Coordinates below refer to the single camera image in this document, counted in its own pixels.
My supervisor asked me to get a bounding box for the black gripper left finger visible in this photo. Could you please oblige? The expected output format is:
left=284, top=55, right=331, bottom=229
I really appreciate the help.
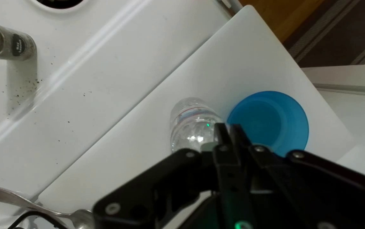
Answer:
left=92, top=122, right=240, bottom=229

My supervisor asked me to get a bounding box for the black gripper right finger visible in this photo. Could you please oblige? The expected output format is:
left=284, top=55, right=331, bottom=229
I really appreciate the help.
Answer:
left=231, top=123, right=365, bottom=229

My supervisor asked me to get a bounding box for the white cutting board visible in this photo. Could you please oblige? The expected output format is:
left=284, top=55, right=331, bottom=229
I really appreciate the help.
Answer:
left=37, top=3, right=356, bottom=214

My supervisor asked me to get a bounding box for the white gas stove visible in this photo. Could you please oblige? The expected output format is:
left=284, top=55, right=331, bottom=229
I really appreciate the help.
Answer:
left=0, top=0, right=365, bottom=229

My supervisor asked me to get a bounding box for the black stove grate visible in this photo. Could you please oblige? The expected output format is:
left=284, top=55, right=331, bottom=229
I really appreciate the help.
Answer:
left=7, top=208, right=65, bottom=229

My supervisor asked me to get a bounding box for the blue bowl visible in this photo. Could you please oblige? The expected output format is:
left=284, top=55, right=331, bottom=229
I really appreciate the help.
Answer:
left=226, top=88, right=310, bottom=157

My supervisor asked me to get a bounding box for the clear plastic water bottle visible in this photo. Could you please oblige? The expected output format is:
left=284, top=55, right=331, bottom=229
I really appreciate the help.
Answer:
left=169, top=96, right=225, bottom=153

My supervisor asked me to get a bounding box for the metal spoon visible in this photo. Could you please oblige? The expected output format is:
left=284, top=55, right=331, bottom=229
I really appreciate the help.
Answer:
left=0, top=184, right=95, bottom=229

